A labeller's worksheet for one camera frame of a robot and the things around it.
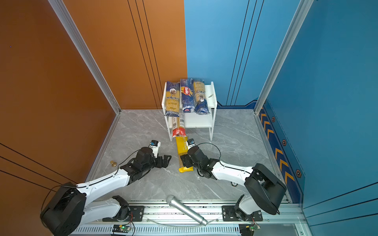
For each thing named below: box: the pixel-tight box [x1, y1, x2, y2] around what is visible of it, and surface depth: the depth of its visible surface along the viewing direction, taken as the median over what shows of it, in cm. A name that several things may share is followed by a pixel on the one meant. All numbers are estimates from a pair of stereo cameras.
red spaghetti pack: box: [172, 112, 187, 138], surface depth 87 cm
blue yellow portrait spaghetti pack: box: [193, 80, 211, 116], surface depth 78 cm
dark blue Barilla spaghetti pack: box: [180, 78, 195, 113], surface depth 79 cm
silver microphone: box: [165, 194, 208, 226], surface depth 75 cm
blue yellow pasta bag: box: [164, 81, 181, 118], surface depth 79 cm
